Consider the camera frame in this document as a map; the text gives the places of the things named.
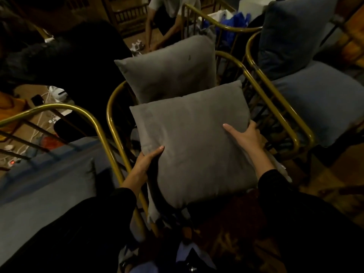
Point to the person's left hand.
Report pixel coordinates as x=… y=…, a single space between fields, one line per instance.
x=140 y=169

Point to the person's right hand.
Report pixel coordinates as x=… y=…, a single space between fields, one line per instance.
x=251 y=139

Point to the person's right thumb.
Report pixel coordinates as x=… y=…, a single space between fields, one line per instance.
x=231 y=130

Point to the person's left thumb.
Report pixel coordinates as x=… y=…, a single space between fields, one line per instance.
x=154 y=153

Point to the large grey pillow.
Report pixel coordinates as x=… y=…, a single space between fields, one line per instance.
x=196 y=147

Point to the person's left forearm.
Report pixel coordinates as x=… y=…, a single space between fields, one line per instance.
x=93 y=221

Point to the person's right forearm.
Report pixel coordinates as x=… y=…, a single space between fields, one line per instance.
x=298 y=218

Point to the grey pillow with dark spot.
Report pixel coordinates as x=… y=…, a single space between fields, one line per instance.
x=170 y=68

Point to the blue seat cushion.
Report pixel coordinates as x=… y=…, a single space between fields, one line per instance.
x=321 y=99
x=42 y=190

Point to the blue bag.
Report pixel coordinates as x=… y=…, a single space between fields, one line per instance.
x=234 y=21

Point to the white device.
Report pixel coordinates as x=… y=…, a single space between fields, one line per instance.
x=58 y=94

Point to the blue pillow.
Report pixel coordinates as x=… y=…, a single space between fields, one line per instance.
x=293 y=34

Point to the black coat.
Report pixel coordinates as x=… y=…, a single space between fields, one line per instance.
x=76 y=62

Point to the white box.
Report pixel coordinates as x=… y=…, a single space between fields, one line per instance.
x=256 y=7

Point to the dark wooden chair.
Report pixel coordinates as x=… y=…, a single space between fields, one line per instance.
x=129 y=14

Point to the white power strip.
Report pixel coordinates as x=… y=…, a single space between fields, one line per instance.
x=11 y=162

